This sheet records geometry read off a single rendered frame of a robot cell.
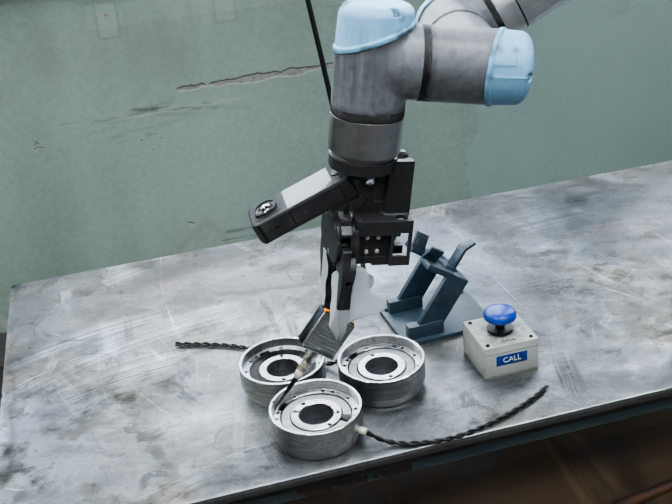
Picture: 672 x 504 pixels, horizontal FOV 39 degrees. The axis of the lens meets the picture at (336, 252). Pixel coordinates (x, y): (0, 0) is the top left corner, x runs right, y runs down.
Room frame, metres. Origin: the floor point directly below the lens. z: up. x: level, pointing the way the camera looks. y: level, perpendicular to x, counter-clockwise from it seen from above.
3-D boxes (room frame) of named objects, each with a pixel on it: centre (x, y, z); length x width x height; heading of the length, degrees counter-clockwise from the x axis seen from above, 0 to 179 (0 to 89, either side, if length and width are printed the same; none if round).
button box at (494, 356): (1.00, -0.20, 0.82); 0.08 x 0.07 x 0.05; 102
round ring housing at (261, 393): (0.98, 0.08, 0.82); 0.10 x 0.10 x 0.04
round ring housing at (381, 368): (0.97, -0.04, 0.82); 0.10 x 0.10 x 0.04
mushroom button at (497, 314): (1.00, -0.19, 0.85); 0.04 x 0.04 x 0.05
